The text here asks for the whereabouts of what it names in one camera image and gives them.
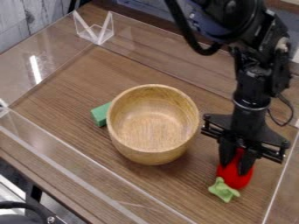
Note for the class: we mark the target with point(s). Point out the red plush strawberry toy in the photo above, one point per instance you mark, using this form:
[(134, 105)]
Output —
[(230, 182)]

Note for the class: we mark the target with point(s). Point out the black table frame bracket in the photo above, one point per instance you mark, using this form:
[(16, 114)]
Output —
[(33, 195)]

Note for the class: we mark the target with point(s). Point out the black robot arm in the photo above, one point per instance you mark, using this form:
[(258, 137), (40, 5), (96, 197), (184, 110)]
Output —
[(252, 32)]

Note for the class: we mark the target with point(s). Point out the clear acrylic corner bracket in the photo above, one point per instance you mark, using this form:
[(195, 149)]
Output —
[(98, 34)]

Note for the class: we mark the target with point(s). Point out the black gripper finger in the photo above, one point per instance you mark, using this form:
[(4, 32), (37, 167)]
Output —
[(227, 150), (247, 161)]

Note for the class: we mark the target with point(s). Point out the green foam block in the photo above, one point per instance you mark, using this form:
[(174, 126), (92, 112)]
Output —
[(99, 114)]

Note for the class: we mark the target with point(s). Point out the wooden bowl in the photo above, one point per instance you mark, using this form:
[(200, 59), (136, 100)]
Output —
[(152, 122)]

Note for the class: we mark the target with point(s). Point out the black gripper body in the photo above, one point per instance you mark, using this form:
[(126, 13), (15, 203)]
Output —
[(266, 141)]

